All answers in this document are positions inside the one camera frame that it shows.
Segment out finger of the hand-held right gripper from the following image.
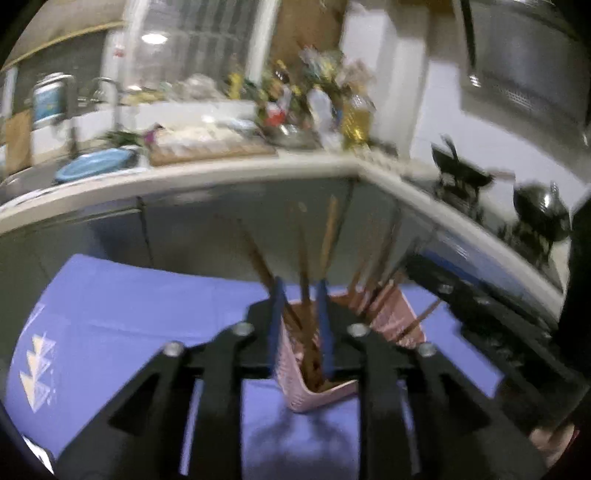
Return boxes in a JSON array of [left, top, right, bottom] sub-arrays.
[[406, 256, 509, 333]]

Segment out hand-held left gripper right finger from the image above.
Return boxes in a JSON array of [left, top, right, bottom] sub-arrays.
[[315, 278, 543, 480]]

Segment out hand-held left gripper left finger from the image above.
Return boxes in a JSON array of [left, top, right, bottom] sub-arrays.
[[53, 276, 289, 480]]

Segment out single wooden chopstick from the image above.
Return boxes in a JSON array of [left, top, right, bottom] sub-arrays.
[[295, 200, 319, 384]]

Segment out pink plastic utensil basket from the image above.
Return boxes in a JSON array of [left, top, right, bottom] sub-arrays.
[[274, 295, 428, 414]]

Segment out bundle of wooden chopsticks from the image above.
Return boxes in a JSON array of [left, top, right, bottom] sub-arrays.
[[240, 196, 444, 393]]

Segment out black gas stove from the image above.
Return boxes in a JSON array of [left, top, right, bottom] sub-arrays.
[[427, 178, 561, 271]]

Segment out black frying pan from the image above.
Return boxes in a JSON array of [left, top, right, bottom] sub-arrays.
[[431, 134, 515, 188]]

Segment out black wok with steel lid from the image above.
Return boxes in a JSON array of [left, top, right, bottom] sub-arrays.
[[512, 182, 573, 243]]

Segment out grey kitchen cabinets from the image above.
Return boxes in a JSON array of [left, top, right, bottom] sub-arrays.
[[0, 178, 568, 324]]

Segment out blue printed tablecloth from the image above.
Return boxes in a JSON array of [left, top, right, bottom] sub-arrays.
[[7, 253, 509, 480]]

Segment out large wooden board with dumplings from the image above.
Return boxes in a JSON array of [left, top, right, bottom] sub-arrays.
[[148, 127, 278, 167]]

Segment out yellow cooking oil bottle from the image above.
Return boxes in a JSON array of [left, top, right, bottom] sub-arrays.
[[342, 92, 377, 148]]

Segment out white plastic jug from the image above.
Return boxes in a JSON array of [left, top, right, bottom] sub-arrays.
[[307, 85, 338, 139]]

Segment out group of sauce bottles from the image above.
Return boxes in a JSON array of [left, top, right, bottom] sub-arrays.
[[226, 58, 310, 130]]

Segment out green leafy vegetable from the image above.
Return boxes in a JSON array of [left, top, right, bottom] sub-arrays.
[[106, 129, 158, 147]]

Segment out blue plate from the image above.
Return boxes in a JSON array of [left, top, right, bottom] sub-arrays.
[[54, 148, 132, 183]]

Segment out steel range hood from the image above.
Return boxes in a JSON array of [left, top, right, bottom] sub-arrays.
[[455, 0, 591, 134]]

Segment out shelf of seasoning packets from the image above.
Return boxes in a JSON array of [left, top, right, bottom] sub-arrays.
[[300, 46, 375, 88]]

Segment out steel sink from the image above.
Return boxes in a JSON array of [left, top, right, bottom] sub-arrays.
[[0, 157, 139, 199]]

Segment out angular steel faucet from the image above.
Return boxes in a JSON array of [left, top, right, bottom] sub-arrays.
[[32, 74, 80, 158]]

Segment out barred window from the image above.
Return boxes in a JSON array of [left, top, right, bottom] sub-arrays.
[[106, 0, 287, 102]]

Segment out brown cardboard panel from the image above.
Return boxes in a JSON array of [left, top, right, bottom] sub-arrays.
[[270, 0, 345, 61]]

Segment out arched steel faucet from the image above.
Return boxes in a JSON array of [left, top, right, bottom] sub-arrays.
[[90, 76, 123, 134]]

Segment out small wooden cutting board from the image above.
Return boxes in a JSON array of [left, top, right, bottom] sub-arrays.
[[4, 113, 34, 171]]

